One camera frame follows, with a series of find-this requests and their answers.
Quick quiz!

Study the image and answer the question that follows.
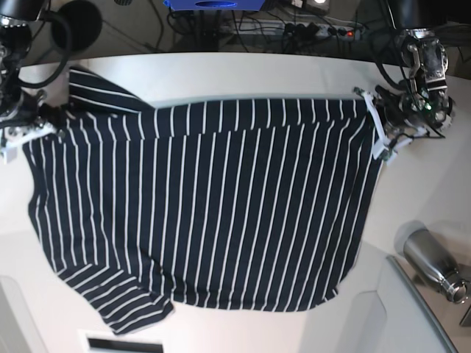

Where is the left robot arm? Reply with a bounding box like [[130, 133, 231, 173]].
[[373, 1, 453, 142]]

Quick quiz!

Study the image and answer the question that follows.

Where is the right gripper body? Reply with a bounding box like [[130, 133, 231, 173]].
[[1, 90, 55, 135]]

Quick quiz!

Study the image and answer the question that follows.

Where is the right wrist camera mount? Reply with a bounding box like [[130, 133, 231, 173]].
[[1, 90, 63, 164]]

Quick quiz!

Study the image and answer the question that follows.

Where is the white power strip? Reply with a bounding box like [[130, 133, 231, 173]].
[[220, 17, 367, 40]]

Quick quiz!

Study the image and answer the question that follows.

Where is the stainless steel water bottle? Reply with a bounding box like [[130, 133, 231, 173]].
[[403, 228, 470, 304]]

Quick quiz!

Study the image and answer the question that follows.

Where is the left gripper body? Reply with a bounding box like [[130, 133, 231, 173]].
[[375, 85, 427, 138]]

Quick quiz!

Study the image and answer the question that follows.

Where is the navy white striped t-shirt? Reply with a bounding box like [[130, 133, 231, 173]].
[[24, 67, 382, 335]]

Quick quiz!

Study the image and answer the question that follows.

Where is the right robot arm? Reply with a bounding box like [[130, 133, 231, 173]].
[[1, 1, 72, 132]]

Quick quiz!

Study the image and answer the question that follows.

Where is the blue box with oval hole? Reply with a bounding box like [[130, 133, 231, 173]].
[[163, 0, 265, 11]]

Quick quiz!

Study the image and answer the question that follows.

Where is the black round stand base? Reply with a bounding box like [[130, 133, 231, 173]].
[[57, 0, 102, 55]]

